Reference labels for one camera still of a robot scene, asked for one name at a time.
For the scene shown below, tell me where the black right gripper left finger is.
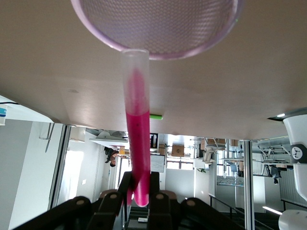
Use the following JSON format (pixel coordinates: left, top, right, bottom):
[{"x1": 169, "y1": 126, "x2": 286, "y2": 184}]
[{"x1": 13, "y1": 171, "x2": 134, "y2": 230}]

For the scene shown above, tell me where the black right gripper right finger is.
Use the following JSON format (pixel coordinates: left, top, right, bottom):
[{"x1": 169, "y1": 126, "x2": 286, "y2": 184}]
[{"x1": 147, "y1": 171, "x2": 246, "y2": 230}]

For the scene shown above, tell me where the pink highlighter pen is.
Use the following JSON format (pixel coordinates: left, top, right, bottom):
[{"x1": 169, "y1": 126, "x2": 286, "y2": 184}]
[{"x1": 119, "y1": 48, "x2": 152, "y2": 208}]

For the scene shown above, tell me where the pink mesh pen holder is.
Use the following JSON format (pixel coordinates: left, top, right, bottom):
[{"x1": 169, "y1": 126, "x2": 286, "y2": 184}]
[{"x1": 70, "y1": 0, "x2": 246, "y2": 61}]

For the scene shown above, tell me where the white notice board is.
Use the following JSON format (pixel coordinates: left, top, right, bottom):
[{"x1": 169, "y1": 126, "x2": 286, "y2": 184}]
[{"x1": 150, "y1": 155, "x2": 166, "y2": 173}]

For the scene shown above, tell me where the person in dark clothes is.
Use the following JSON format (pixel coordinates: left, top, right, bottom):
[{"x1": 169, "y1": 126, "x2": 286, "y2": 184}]
[{"x1": 104, "y1": 146, "x2": 120, "y2": 168}]

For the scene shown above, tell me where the brown cardboard box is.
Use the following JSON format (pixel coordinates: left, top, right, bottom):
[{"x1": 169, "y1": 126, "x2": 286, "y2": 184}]
[{"x1": 171, "y1": 144, "x2": 185, "y2": 158}]

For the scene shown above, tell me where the grey metal post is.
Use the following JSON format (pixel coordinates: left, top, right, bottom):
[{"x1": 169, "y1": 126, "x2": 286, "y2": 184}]
[{"x1": 243, "y1": 139, "x2": 255, "y2": 230}]

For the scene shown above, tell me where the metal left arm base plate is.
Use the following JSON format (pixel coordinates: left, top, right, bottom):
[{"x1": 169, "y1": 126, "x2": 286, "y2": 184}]
[{"x1": 267, "y1": 112, "x2": 289, "y2": 121}]

